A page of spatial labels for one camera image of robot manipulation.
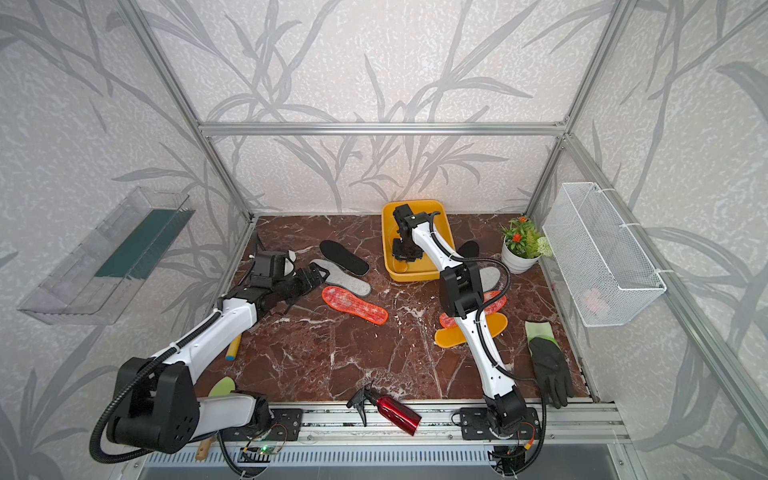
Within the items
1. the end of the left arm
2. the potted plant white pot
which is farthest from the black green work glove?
the end of the left arm

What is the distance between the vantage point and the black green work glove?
2.58ft

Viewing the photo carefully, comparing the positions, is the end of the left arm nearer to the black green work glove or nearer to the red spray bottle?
the red spray bottle

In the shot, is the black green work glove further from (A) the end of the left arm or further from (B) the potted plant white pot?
(A) the end of the left arm

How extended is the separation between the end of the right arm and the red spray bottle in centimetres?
40

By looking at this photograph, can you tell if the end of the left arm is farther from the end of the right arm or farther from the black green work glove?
the black green work glove

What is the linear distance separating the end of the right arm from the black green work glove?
0.43 metres

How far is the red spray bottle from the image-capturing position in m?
0.73

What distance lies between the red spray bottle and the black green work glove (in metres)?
0.36

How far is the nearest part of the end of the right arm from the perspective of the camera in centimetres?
82
